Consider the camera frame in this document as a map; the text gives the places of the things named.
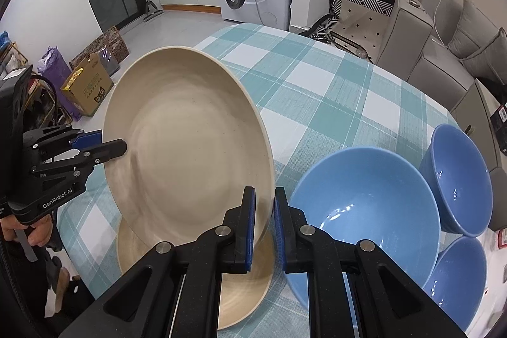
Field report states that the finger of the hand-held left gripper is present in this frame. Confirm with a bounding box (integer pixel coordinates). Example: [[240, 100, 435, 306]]
[[32, 139, 128, 180], [24, 126, 104, 160]]

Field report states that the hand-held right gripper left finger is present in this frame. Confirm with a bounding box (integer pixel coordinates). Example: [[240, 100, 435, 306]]
[[73, 186, 257, 338]]

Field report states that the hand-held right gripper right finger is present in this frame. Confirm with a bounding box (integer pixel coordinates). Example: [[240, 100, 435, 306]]
[[274, 186, 468, 338]]

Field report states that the beige plate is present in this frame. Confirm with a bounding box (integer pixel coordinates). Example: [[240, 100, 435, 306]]
[[117, 219, 275, 331], [102, 46, 275, 248]]

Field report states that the blue bowl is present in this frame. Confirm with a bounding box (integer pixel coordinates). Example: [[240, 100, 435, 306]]
[[419, 123, 493, 237], [422, 236, 488, 307], [286, 148, 440, 317]]

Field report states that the person's left hand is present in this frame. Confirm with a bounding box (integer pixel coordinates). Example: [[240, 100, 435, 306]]
[[0, 213, 56, 247]]

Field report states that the cardboard box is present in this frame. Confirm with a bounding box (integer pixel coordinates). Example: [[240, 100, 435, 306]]
[[60, 53, 115, 118]]

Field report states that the purple bag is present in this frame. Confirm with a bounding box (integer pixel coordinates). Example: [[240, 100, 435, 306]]
[[37, 47, 72, 89]]

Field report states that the brown patterned board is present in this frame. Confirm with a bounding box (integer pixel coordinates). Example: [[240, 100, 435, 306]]
[[69, 26, 131, 69]]

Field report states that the grey stick vacuum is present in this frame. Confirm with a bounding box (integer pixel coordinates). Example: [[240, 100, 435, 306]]
[[140, 0, 164, 22]]

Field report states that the teal white checked tablecloth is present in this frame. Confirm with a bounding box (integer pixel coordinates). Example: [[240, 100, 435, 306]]
[[56, 23, 476, 338]]

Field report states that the beige side cabinet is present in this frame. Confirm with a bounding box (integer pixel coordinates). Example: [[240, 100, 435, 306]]
[[449, 79, 507, 172]]

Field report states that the patterned folding floor chair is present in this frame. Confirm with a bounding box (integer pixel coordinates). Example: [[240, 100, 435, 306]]
[[307, 0, 396, 63]]

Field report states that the grey sofa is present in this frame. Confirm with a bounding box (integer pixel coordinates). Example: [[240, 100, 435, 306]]
[[372, 0, 507, 101]]

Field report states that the black box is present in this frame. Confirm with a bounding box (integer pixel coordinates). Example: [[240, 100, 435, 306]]
[[489, 100, 507, 154]]

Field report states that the grey sofa cushion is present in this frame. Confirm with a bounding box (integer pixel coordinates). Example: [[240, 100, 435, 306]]
[[461, 27, 507, 85], [447, 0, 500, 59]]

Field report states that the white charging cable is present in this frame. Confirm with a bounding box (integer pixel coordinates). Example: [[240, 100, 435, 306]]
[[433, 0, 450, 43]]

